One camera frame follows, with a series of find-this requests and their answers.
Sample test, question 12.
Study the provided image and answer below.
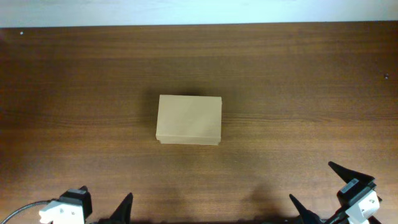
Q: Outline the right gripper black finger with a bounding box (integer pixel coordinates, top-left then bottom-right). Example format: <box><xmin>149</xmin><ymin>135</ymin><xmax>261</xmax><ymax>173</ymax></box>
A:
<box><xmin>328</xmin><ymin>161</ymin><xmax>375</xmax><ymax>184</ymax></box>
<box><xmin>289</xmin><ymin>194</ymin><xmax>323</xmax><ymax>224</ymax></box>

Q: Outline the brown cardboard box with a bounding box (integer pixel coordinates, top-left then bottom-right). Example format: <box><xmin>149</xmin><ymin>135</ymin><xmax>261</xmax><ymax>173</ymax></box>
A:
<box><xmin>155</xmin><ymin>95</ymin><xmax>222</xmax><ymax>146</ymax></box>

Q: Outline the left black camera cable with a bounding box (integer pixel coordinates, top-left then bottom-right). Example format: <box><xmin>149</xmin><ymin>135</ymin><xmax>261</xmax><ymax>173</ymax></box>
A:
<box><xmin>0</xmin><ymin>200</ymin><xmax>55</xmax><ymax>224</ymax></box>

